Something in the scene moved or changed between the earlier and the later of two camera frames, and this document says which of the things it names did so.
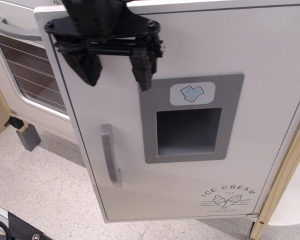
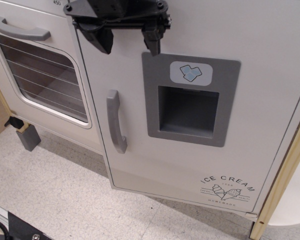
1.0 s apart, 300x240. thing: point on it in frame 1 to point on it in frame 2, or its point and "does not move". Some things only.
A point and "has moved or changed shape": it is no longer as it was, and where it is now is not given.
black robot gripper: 108,27 to 108,14
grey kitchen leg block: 29,137 does not move
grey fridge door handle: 110,155 to 113,100
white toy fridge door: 211,138 has moved or changed shape
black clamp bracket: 17,123 does not move
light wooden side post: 298,153 does not move
